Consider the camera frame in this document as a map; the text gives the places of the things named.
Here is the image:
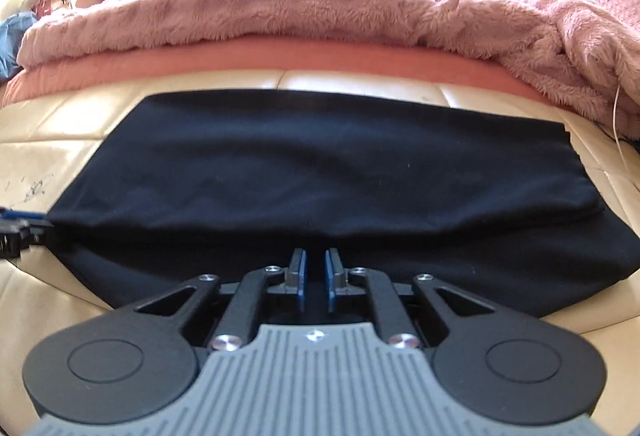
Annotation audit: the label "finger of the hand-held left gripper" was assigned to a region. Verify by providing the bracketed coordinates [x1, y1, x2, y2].
[19, 221, 67, 251]
[0, 207, 52, 223]

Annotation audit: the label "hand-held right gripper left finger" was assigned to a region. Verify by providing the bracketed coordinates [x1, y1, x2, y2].
[133, 247, 308, 350]

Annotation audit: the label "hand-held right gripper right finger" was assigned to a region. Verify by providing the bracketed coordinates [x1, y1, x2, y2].
[324, 247, 502, 350]

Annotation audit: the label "black pants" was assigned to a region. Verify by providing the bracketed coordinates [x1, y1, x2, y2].
[47, 89, 640, 320]

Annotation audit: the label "blue denim cloth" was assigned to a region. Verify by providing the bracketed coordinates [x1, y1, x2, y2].
[0, 11, 39, 81]

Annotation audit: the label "salmon pink bed sheet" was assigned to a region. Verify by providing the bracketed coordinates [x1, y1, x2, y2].
[0, 38, 551, 111]

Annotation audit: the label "pink fluffy blanket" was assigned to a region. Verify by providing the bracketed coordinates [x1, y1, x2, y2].
[16, 0, 640, 140]

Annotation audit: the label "white cable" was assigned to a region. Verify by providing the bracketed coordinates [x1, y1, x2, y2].
[611, 84, 627, 168]

